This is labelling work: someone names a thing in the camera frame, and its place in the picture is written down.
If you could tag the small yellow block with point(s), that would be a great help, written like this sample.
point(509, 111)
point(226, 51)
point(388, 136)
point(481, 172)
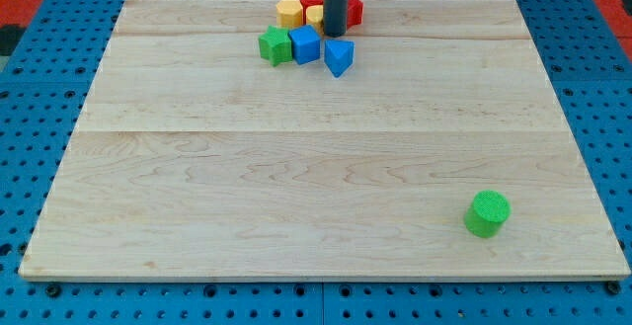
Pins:
point(314, 18)

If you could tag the red star block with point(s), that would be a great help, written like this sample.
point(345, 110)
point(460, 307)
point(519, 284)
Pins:
point(354, 13)

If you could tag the green star block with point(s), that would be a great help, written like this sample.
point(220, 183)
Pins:
point(275, 45)

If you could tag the blue triangle block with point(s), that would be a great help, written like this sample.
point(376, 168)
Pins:
point(339, 56)

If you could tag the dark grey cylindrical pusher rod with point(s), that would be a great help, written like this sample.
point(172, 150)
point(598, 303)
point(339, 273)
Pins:
point(335, 17)

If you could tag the blue cube block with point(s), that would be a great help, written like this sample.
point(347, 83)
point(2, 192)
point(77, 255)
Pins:
point(306, 44)

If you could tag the light wooden board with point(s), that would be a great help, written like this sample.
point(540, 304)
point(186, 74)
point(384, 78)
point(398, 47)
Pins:
point(194, 160)

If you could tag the yellow hexagon block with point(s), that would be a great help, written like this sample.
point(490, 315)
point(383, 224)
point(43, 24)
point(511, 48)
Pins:
point(289, 14)

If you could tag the green cylinder block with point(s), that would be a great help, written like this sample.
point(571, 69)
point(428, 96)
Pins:
point(487, 213)

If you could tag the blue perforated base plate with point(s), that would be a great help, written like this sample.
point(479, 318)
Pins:
point(43, 86)

